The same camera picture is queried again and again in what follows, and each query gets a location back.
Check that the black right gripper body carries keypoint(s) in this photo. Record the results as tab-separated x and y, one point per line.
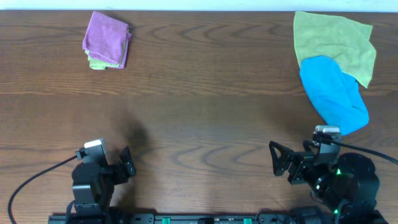
305	172

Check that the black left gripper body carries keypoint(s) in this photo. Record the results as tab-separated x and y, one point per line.
115	177

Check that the purple microfiber cloth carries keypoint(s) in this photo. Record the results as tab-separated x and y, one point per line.
105	37

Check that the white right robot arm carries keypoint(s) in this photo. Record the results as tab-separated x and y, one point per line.
348	189

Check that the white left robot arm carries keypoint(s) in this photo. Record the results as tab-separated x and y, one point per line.
95	207

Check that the blue microfiber cloth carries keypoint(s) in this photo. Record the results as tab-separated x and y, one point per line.
334	94

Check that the folded green cloth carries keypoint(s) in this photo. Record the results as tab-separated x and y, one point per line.
98	63

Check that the large green microfiber cloth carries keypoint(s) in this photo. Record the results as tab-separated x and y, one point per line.
344	40

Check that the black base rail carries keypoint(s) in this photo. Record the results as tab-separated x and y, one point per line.
148	218

